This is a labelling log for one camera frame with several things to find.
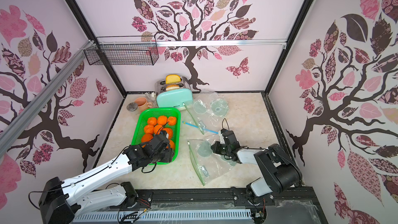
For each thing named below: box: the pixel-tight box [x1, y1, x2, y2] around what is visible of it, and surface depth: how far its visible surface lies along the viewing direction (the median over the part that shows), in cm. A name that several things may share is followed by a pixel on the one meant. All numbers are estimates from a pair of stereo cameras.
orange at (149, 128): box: [144, 124, 155, 135], surface depth 96 cm
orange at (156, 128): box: [153, 124, 163, 135], surface depth 96 cm
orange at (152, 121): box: [147, 116, 158, 126], surface depth 101 cm
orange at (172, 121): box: [167, 116, 177, 126], surface depth 100 cm
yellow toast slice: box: [165, 74, 181, 84], surface depth 105 cm
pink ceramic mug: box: [134, 96, 153, 114], surface depth 106 cm
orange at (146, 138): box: [141, 132, 154, 143], surface depth 91 cm
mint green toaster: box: [154, 76, 194, 111], surface depth 102 cm
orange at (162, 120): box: [157, 115, 168, 126], surface depth 100 cm
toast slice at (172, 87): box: [165, 84, 180, 92], surface depth 99 cm
